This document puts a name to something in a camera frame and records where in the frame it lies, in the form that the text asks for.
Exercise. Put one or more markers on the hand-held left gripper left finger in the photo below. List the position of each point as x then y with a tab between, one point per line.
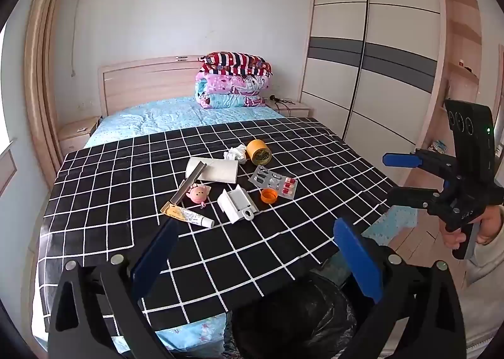
157	252

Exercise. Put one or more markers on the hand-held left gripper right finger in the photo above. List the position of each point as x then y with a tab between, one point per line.
356	260

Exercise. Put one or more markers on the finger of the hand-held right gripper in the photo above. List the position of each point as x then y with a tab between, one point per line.
411	197
401	160

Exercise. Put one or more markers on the white ointment tube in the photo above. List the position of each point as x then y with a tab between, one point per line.
189	217

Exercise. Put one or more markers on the pink pig toy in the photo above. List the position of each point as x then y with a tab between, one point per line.
198	194

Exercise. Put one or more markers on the beige plastic tray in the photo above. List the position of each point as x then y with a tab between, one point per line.
189	185

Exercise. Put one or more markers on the trash bin with black bag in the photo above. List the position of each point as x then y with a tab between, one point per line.
295	323

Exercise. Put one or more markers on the white plastic squeezer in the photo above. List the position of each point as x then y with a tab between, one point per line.
236	203

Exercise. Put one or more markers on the red capsule blister pack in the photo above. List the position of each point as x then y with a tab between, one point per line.
287	187

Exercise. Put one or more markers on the orange bottle cap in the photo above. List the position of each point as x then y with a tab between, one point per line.
269	196

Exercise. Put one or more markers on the silver pill blister pack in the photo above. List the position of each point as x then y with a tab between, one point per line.
265	177

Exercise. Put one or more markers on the white tissue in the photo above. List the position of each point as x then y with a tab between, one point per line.
236	154

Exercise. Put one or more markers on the yellow tape roll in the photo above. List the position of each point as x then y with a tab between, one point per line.
256	148

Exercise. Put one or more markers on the person's right forearm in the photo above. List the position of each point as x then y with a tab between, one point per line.
488	268

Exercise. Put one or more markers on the person's right hand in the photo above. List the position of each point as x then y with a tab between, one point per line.
492	225

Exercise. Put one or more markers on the blue patterned packet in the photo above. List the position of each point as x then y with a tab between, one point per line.
440	146

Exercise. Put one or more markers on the black white grid blanket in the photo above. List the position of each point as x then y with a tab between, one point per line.
118	205

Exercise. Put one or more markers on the sliding door wardrobe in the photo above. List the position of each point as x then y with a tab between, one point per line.
378	67

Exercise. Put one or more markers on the wooden shelf unit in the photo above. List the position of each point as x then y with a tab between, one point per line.
464	47

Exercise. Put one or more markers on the wooden nightstand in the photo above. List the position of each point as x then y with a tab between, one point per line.
76	136
297	109

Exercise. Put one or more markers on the bed with light blue sheet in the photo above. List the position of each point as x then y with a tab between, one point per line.
157	114

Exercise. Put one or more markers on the blue pink folded quilt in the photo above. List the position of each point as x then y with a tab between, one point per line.
228	101

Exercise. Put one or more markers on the wooden headboard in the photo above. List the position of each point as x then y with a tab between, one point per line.
149	83

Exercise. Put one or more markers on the pink floral folded quilt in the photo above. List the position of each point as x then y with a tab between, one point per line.
232	85

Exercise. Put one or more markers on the striped folded quilt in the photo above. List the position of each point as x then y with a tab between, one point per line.
236	61

